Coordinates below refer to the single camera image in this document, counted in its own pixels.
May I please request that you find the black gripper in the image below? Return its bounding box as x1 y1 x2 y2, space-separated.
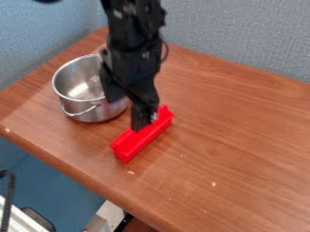
98 42 161 131

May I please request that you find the red plastic block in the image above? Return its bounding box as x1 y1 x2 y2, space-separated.
109 105 174 163

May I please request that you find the stainless steel pot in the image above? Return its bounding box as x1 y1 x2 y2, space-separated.
50 53 128 123

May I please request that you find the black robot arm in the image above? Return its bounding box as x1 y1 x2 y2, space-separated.
98 0 165 131

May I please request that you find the white radiator panel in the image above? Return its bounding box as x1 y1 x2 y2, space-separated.
0 196 48 232

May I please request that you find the white table leg bracket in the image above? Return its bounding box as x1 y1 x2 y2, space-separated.
82 201 124 232

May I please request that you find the black cable lower left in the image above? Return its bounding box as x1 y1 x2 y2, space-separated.
0 169 17 232

